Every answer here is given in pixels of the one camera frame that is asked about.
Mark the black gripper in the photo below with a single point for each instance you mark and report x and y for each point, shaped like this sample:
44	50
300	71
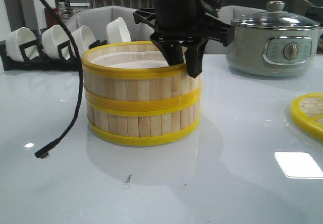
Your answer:
179	20

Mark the white steamer cloth liner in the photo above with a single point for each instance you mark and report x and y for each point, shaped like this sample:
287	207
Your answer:
132	60

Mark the white ceramic bowl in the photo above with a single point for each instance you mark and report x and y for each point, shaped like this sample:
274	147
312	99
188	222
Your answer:
15	39
51	38
117	31
83	37

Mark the grey chair left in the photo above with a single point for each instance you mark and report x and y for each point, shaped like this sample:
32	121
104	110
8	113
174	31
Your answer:
98	18

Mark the bamboo steamer basket yellow rims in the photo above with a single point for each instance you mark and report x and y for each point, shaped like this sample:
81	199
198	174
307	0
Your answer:
144	123

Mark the glass pot lid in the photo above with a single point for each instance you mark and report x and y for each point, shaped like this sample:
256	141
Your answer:
274	17

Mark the grey electric cooking pot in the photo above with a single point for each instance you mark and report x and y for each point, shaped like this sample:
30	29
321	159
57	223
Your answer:
275	53

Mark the yellow bamboo steamer lid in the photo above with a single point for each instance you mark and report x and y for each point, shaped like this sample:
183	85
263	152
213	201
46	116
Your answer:
306	113

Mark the red bin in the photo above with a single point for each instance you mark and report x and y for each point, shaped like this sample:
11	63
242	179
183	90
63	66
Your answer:
50	19

